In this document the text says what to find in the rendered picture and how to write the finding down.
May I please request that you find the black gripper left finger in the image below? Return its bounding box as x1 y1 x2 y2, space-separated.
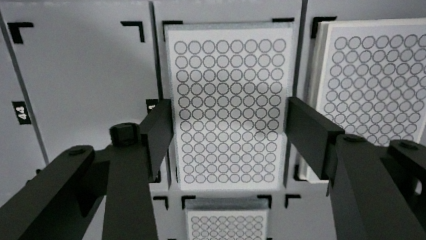
0 99 174 240

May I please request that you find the grey deck plate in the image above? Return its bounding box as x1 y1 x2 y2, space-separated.
0 0 426 240

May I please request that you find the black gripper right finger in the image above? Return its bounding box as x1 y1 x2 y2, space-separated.
285 97 426 240

